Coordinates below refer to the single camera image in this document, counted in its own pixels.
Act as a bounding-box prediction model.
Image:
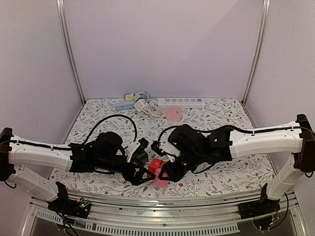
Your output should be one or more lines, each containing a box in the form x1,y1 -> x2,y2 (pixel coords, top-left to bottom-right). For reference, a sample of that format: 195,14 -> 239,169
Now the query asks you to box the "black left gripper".
96,156 -> 156,187

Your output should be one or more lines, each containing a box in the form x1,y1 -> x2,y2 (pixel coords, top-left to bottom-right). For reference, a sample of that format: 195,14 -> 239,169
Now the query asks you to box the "red cube socket adapter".
149,158 -> 167,174

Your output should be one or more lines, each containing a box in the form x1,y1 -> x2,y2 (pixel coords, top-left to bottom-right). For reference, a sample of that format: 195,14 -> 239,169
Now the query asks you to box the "pink plug adapter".
154,170 -> 168,189

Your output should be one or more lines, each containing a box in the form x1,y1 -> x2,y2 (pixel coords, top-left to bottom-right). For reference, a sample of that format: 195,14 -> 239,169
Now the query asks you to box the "dark green cube socket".
133,150 -> 149,164

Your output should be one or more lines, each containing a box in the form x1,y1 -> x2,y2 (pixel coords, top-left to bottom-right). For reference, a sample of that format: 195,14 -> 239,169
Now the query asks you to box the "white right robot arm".
151,114 -> 315,214

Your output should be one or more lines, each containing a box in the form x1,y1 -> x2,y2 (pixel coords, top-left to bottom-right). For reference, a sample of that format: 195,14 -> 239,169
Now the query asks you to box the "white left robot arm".
0,116 -> 155,213

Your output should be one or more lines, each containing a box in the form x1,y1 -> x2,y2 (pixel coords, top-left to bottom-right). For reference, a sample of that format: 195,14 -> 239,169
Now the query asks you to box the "white plug block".
134,99 -> 147,112

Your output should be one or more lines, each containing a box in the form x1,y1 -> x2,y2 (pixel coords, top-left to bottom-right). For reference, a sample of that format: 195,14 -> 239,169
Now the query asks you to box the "green beige socket adapter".
133,90 -> 150,102

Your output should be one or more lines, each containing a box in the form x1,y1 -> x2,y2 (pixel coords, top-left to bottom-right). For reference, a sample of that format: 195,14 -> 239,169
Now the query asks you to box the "yellow cube socket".
124,93 -> 134,102

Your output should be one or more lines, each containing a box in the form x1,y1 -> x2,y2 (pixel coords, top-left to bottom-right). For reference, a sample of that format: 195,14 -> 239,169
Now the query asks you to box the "white colourful power strip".
157,98 -> 205,109

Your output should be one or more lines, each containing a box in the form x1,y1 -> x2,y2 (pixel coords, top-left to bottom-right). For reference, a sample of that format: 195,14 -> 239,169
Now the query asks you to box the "blue power strip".
114,101 -> 135,111

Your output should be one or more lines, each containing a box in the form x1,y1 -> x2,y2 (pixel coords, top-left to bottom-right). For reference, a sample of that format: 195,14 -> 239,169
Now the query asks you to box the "floral table cloth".
49,98 -> 275,198

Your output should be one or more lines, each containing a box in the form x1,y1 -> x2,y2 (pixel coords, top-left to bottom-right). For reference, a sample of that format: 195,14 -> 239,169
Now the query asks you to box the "pink round cable reel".
164,108 -> 183,122

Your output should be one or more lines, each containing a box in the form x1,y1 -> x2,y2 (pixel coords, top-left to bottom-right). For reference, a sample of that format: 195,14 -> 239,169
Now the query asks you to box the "white coiled cable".
143,99 -> 164,118

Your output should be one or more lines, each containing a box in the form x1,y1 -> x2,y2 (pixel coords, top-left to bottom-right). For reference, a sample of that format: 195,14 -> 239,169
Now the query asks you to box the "aluminium front rail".
19,189 -> 306,236

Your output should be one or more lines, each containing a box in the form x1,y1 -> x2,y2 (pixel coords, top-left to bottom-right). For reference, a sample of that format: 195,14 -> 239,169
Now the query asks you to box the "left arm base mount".
48,181 -> 92,219

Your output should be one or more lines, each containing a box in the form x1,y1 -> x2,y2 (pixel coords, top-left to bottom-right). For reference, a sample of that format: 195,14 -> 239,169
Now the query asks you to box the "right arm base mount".
237,183 -> 280,219

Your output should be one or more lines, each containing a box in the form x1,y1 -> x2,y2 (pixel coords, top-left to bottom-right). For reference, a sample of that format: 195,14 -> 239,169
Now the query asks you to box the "left aluminium corner post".
56,0 -> 86,105

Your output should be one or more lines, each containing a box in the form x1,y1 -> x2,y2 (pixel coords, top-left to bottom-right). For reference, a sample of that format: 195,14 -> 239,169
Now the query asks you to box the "aluminium corner post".
56,0 -> 86,105
241,0 -> 271,106

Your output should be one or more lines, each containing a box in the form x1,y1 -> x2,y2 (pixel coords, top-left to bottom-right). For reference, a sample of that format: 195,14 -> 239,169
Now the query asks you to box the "right aluminium corner post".
241,0 -> 271,106

